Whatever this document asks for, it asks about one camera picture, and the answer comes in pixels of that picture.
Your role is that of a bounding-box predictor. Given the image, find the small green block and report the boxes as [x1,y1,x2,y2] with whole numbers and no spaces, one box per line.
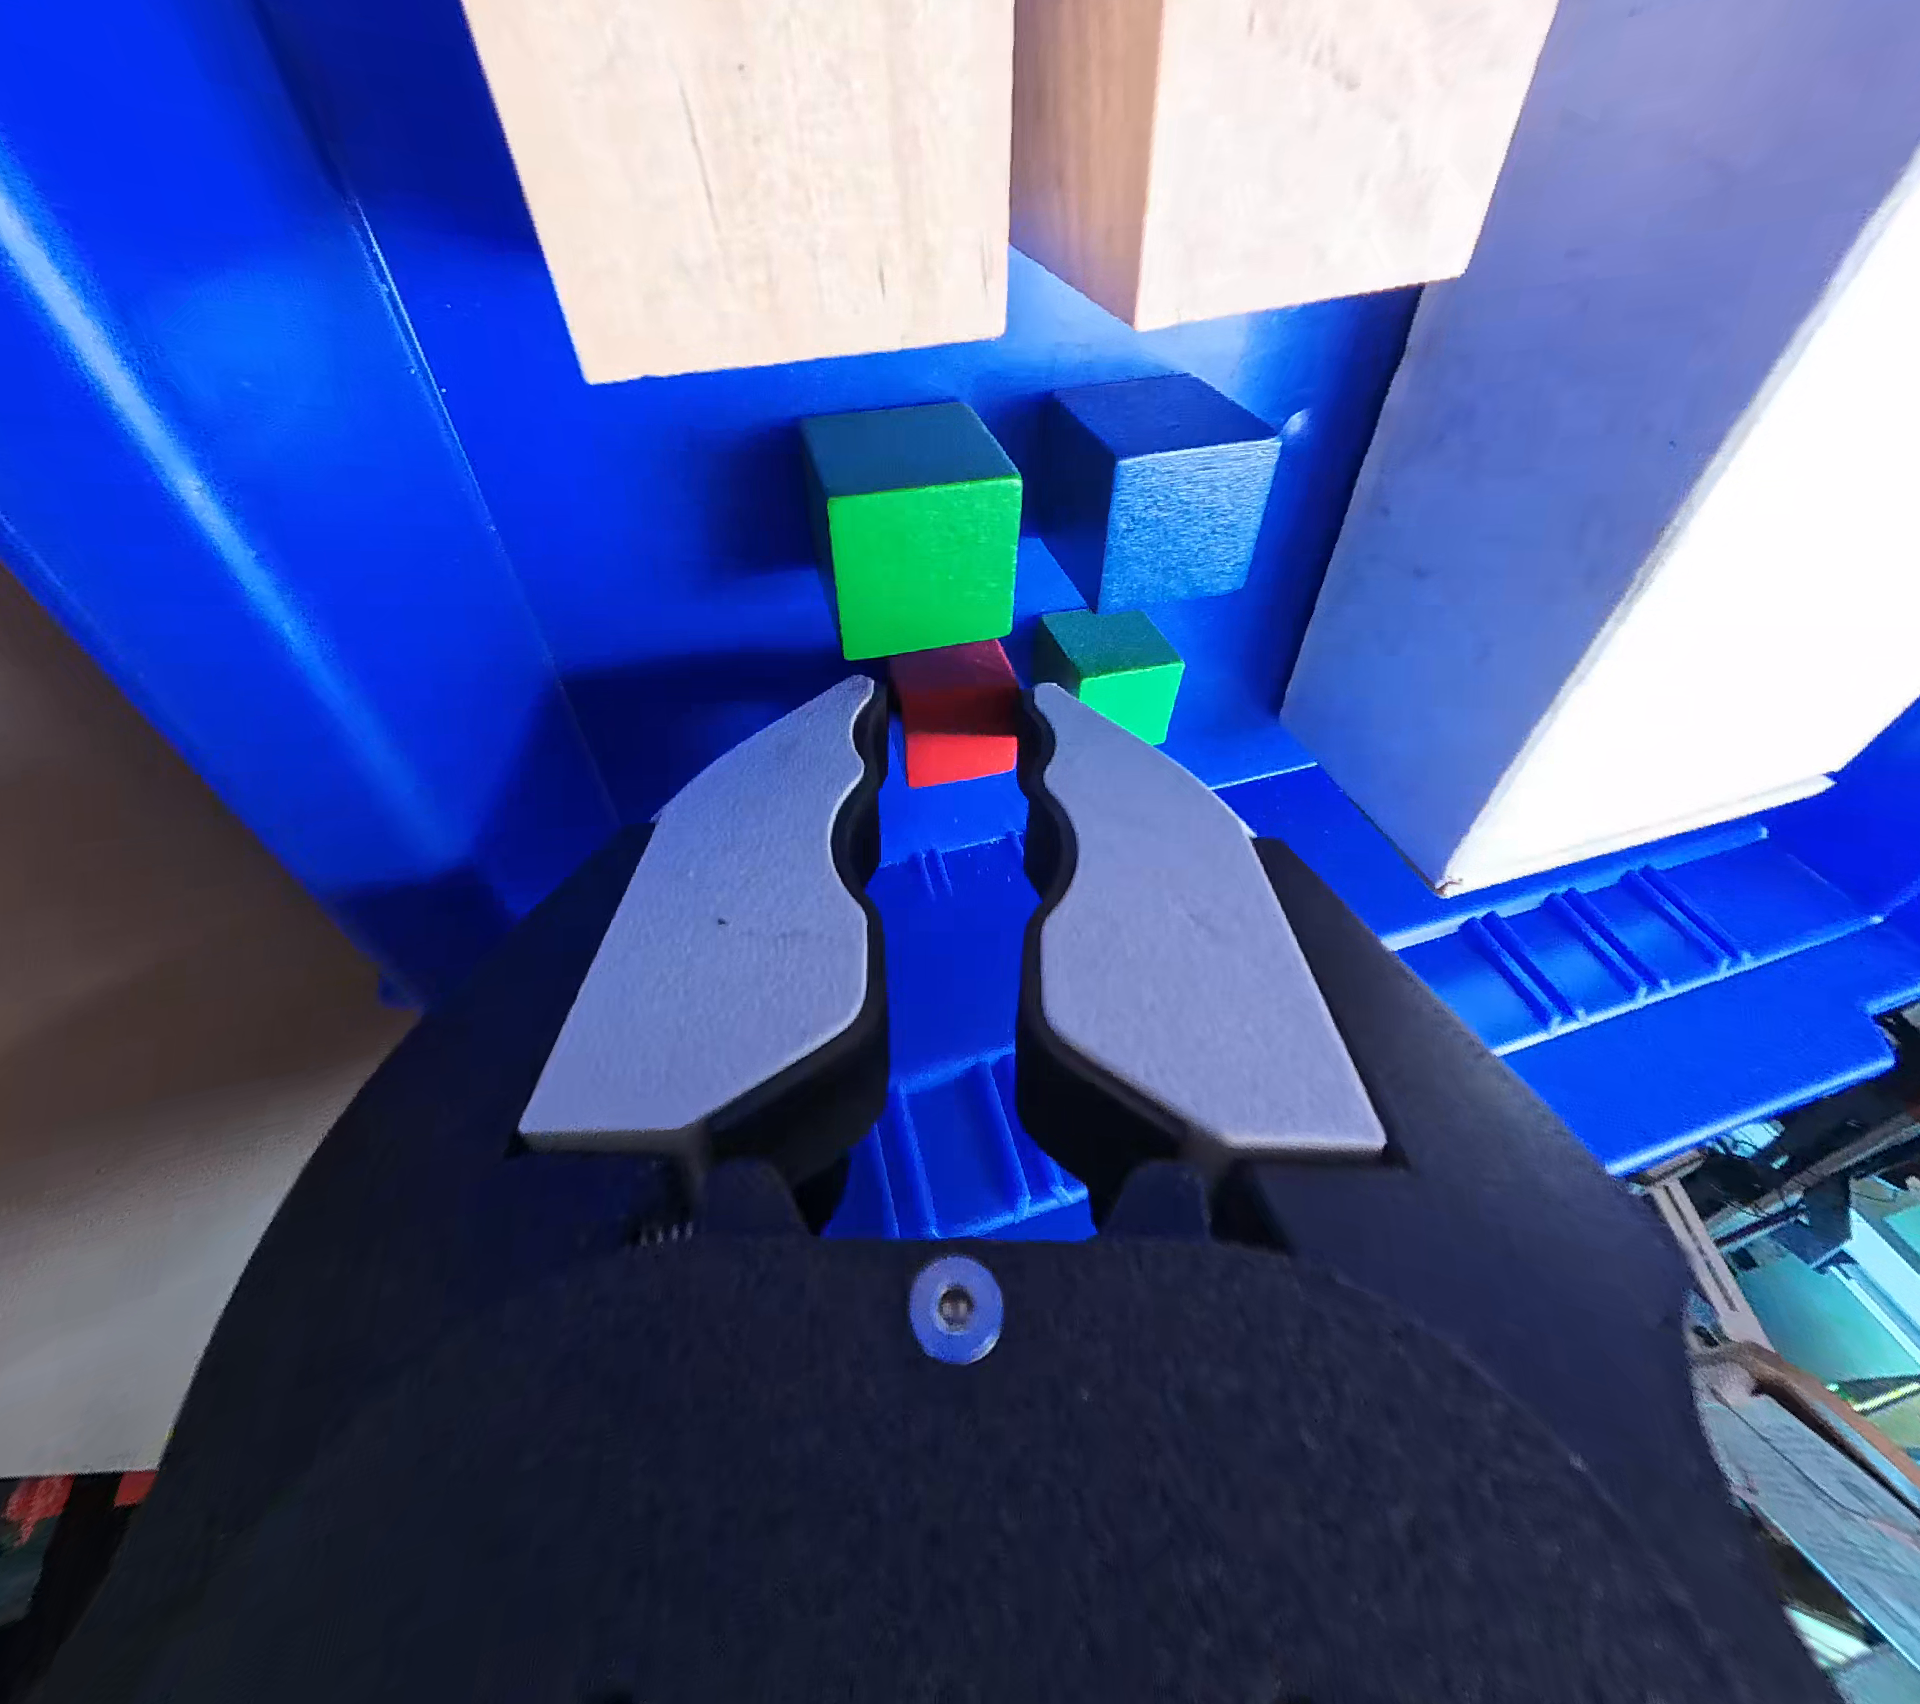
[1033,609,1188,750]

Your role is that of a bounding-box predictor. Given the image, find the large wooden block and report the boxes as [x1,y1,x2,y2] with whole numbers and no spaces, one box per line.
[1008,0,1639,334]
[390,0,1022,386]

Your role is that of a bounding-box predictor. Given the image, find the dark blue block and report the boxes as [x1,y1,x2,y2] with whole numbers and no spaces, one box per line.
[1044,373,1284,616]

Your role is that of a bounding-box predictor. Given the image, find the red block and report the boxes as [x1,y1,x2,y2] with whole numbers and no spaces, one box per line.
[889,639,1026,793]

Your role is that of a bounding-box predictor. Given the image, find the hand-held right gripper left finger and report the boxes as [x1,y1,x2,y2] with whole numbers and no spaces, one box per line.
[517,677,891,1234]

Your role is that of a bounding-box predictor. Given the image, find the blue plastic bin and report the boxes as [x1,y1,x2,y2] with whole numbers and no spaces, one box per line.
[0,0,1920,1242]

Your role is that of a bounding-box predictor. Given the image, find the white cardboard box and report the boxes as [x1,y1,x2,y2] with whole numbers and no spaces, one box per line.
[1279,0,1920,900]

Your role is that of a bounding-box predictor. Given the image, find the orange plastic bag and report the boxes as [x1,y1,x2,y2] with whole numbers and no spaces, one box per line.
[0,1471,160,1549]

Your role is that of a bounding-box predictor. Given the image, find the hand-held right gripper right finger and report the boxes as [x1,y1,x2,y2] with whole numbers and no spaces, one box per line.
[1015,680,1391,1213]

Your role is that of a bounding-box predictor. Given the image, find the large green block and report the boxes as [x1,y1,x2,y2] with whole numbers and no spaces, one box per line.
[799,398,1026,664]

